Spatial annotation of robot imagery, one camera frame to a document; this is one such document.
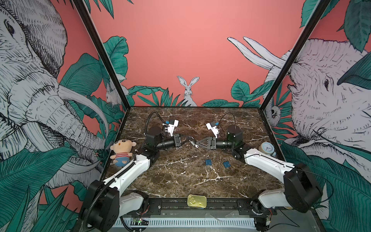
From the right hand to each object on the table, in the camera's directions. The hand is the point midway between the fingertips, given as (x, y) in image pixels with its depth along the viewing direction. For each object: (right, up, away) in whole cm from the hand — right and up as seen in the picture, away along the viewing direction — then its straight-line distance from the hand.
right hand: (197, 145), depth 71 cm
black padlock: (-3, +2, +3) cm, 4 cm away
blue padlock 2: (+20, -15, +19) cm, 31 cm away
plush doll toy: (-46, -5, +17) cm, 49 cm away
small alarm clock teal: (+47, -6, +22) cm, 53 cm away
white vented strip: (-10, -39, -1) cm, 40 cm away
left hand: (-3, +4, 0) cm, 5 cm away
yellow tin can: (0, -29, +2) cm, 29 cm away
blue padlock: (+8, -14, +20) cm, 25 cm away
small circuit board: (-29, -38, -1) cm, 48 cm away
